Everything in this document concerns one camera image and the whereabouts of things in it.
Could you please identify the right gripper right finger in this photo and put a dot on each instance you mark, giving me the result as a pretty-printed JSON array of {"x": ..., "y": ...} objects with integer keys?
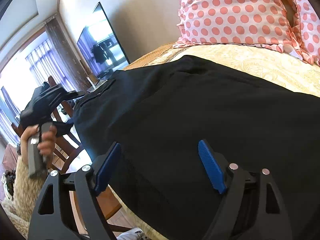
[{"x": 252, "y": 206}]

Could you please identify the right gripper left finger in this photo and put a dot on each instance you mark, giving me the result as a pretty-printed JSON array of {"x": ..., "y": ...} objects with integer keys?
[{"x": 53, "y": 217}]

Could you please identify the black pants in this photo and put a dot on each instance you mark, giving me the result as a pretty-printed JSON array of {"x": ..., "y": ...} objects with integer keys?
[{"x": 200, "y": 134}]

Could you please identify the beige fuzzy sleeve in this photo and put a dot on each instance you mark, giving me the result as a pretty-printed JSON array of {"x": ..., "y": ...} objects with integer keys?
[{"x": 26, "y": 192}]

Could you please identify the purple window curtain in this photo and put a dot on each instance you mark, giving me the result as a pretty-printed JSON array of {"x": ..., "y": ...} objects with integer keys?
[{"x": 47, "y": 53}]

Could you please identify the wooden chair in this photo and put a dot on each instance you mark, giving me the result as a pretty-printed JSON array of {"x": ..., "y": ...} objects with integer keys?
[{"x": 67, "y": 149}]

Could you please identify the white shoe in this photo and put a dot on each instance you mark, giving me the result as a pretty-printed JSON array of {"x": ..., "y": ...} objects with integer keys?
[{"x": 133, "y": 234}]

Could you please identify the black television screen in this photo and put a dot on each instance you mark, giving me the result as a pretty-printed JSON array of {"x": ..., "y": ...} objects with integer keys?
[{"x": 100, "y": 46}]

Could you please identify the yellow patterned bed cover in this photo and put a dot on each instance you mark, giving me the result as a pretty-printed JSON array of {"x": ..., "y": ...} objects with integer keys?
[{"x": 262, "y": 62}]

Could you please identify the large pink polka-dot pillow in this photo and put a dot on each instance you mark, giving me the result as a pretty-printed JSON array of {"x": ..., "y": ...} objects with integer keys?
[{"x": 260, "y": 23}]

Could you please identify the small pink polka-dot pillow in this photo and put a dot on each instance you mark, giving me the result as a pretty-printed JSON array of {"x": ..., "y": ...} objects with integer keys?
[{"x": 305, "y": 30}]

